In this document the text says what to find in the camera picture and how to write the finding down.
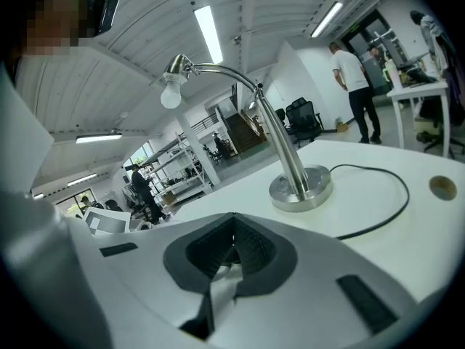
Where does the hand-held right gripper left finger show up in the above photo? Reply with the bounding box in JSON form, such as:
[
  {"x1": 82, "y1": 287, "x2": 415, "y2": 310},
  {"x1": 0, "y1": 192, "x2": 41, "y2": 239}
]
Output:
[{"x1": 68, "y1": 212, "x2": 235, "y2": 349}]

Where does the person's head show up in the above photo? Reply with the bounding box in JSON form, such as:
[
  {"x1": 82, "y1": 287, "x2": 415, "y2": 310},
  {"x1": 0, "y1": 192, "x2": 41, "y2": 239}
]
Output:
[{"x1": 20, "y1": 0, "x2": 91, "y2": 57}]

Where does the black head-worn camera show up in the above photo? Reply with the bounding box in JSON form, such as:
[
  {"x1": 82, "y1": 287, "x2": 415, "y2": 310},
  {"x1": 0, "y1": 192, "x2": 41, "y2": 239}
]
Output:
[{"x1": 77, "y1": 0, "x2": 121, "y2": 39}]

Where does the silver desk lamp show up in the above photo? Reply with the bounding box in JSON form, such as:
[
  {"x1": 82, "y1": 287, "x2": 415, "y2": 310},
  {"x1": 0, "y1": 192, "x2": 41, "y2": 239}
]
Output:
[{"x1": 160, "y1": 52, "x2": 333, "y2": 214}]

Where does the hanging grey clothing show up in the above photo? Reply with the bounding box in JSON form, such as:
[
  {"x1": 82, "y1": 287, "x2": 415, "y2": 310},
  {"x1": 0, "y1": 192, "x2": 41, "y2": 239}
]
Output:
[{"x1": 410, "y1": 9, "x2": 463, "y2": 116}]

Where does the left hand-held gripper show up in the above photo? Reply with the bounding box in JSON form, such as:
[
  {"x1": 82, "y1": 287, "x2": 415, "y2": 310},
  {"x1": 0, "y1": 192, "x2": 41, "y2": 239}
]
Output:
[{"x1": 83, "y1": 208, "x2": 132, "y2": 238}]

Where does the black office chair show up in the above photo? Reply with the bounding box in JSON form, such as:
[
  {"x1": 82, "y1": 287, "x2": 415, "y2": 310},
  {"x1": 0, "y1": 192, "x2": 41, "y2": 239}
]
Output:
[{"x1": 284, "y1": 97, "x2": 325, "y2": 149}]

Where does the round table cable grommet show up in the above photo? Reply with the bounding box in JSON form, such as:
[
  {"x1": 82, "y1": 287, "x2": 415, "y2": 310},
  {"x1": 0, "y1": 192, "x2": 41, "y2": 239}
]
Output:
[{"x1": 428, "y1": 174, "x2": 458, "y2": 201}]

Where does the white desk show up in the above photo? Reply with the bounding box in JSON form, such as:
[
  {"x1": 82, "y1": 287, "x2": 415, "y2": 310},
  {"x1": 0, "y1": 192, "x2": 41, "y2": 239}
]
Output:
[{"x1": 386, "y1": 78, "x2": 452, "y2": 160}]

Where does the ceiling tube light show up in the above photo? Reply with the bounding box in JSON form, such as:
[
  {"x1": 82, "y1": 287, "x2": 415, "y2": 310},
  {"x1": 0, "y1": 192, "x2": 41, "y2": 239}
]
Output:
[
  {"x1": 74, "y1": 132, "x2": 124, "y2": 145},
  {"x1": 66, "y1": 172, "x2": 99, "y2": 188},
  {"x1": 310, "y1": 1, "x2": 344, "y2": 39},
  {"x1": 193, "y1": 4, "x2": 224, "y2": 65}
]

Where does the brown staircase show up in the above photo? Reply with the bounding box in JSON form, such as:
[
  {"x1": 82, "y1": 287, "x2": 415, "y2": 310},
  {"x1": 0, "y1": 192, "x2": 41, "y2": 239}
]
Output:
[{"x1": 217, "y1": 108, "x2": 270, "y2": 156}]

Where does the white metal storage rack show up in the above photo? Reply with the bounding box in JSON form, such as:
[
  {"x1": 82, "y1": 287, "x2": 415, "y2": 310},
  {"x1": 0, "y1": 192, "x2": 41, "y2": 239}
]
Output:
[{"x1": 146, "y1": 132, "x2": 214, "y2": 207}]

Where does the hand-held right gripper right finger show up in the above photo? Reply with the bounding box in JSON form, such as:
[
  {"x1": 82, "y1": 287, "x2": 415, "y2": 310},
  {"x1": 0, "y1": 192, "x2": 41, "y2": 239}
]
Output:
[{"x1": 203, "y1": 212, "x2": 419, "y2": 349}]

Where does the black lamp power cord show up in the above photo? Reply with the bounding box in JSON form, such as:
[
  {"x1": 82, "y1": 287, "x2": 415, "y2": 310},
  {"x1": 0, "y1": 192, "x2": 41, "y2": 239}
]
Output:
[{"x1": 328, "y1": 163, "x2": 411, "y2": 241}]

